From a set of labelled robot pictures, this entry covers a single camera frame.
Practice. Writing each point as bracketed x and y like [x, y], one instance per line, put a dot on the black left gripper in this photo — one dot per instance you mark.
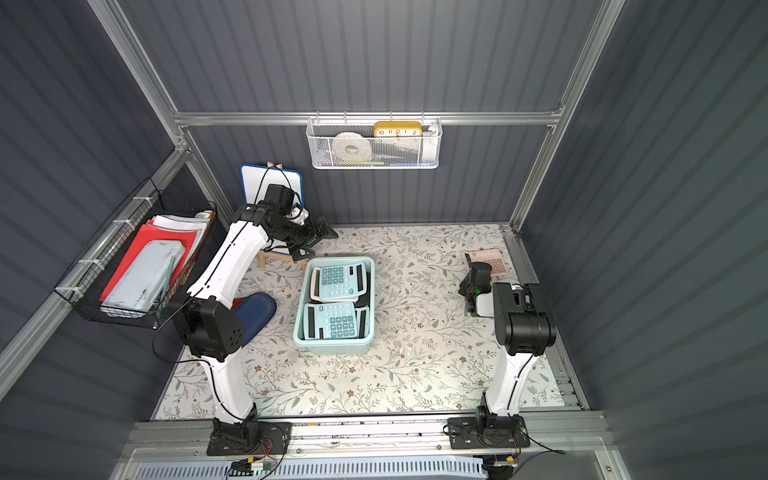
[314, 234]

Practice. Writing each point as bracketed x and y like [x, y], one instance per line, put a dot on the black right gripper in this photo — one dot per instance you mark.
[472, 271]

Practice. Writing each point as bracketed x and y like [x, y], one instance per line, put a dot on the teal calculator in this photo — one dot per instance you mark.
[330, 321]

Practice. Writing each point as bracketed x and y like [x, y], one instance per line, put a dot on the mint green storage box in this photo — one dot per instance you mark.
[337, 279]

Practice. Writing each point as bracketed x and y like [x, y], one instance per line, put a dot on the black calculator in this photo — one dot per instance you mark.
[363, 314]

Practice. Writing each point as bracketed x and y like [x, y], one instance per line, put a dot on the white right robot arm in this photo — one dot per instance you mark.
[524, 328]

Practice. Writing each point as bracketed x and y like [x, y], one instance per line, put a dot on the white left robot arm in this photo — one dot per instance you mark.
[205, 322]

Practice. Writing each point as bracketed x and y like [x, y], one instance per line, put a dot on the wooden easel stand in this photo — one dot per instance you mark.
[263, 256]

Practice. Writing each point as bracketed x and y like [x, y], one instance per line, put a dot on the blue framed whiteboard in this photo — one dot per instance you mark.
[256, 179]

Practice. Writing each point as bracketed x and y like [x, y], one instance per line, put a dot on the white tape roll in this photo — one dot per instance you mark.
[351, 147]

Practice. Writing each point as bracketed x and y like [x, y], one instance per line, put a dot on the navy blue glasses case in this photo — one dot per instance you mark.
[255, 313]

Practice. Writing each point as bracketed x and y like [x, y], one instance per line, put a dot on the yellow clock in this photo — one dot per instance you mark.
[398, 129]

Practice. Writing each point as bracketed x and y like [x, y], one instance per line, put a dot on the white papers in basket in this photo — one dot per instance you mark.
[198, 224]

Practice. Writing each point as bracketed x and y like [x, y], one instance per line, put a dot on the red folder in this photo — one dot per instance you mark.
[146, 234]

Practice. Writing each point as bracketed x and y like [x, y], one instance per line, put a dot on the light grey pencil case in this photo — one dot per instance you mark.
[144, 281]

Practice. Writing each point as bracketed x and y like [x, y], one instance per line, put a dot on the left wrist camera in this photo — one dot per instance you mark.
[286, 202]

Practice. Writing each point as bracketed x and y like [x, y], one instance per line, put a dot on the white wire wall basket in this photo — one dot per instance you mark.
[386, 153]

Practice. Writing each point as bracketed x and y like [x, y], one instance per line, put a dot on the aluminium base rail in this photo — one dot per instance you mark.
[556, 444]

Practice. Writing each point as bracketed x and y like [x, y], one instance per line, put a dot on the black wire side basket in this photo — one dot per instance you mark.
[85, 282]

